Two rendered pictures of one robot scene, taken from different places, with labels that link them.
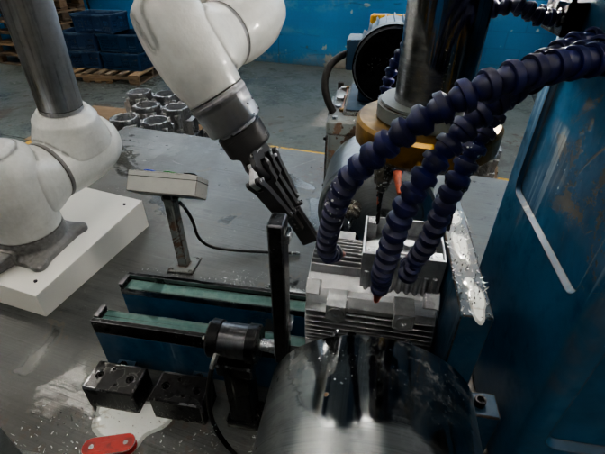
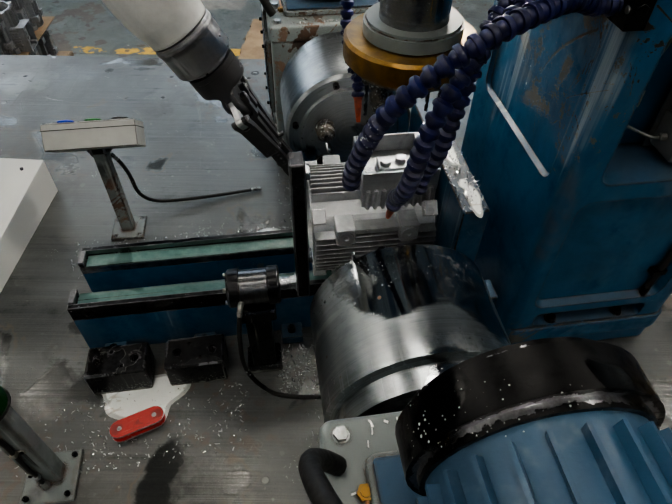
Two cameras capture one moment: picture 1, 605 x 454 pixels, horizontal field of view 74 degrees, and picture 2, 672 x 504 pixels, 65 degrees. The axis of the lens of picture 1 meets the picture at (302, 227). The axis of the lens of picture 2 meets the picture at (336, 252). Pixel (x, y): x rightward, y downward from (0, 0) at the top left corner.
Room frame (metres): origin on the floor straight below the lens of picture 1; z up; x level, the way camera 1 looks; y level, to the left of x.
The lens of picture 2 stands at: (-0.13, 0.15, 1.65)
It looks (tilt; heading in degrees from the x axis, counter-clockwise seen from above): 47 degrees down; 341
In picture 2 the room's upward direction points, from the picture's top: 1 degrees clockwise
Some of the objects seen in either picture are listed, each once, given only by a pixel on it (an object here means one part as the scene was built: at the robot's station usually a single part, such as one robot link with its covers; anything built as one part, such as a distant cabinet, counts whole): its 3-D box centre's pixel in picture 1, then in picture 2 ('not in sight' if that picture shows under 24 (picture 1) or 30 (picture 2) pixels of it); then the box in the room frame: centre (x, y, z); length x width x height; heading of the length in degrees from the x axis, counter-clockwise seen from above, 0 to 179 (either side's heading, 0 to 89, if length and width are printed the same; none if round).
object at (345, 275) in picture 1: (369, 294); (366, 214); (0.50, -0.12, 1.01); 0.20 x 0.19 x 0.19; 80
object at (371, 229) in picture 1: (400, 255); (393, 170); (0.49, -0.16, 1.11); 0.12 x 0.11 x 0.07; 80
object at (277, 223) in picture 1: (279, 296); (298, 232); (0.39, 0.03, 1.12); 0.04 x 0.03 x 0.26; 80
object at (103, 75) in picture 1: (106, 44); not in sight; (5.83, 2.63, 0.39); 1.20 x 0.80 x 0.79; 79
